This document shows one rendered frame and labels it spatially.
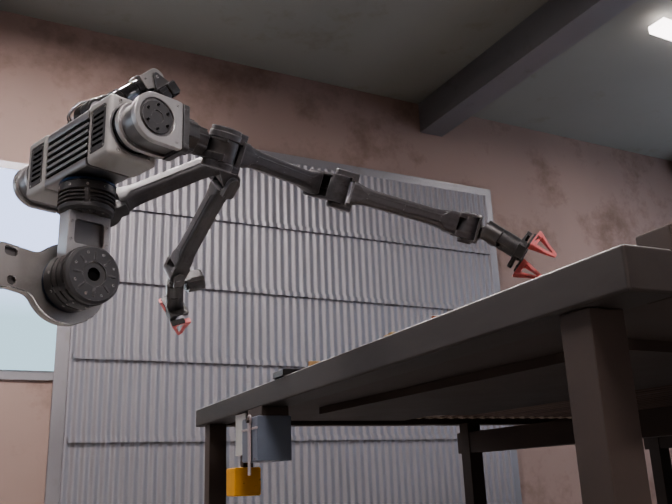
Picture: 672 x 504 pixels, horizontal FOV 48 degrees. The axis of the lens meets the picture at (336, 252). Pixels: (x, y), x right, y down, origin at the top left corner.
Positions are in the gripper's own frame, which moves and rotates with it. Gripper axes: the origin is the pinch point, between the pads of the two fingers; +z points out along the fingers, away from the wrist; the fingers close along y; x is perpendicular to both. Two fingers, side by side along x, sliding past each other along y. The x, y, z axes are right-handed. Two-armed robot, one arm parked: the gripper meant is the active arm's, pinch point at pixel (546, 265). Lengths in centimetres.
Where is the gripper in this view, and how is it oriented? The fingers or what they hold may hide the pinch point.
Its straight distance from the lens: 217.6
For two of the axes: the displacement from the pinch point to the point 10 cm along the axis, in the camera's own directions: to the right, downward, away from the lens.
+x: -5.5, 5.5, -6.3
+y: -1.9, 6.5, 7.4
